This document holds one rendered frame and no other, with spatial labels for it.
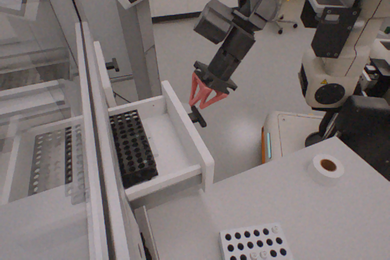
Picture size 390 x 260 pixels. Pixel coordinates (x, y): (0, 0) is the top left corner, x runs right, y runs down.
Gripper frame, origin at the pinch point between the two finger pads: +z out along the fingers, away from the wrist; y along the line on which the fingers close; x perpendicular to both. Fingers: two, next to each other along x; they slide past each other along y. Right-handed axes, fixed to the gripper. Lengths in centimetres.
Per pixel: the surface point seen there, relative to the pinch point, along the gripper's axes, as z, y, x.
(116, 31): 40, -19, -160
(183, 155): 9.9, 1.7, 8.4
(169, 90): 1.4, 5.4, -5.4
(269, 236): 7.6, -8.4, 30.0
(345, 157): -7.7, -37.9, 20.6
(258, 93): 19, -134, -90
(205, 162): 1.6, 5.8, 17.7
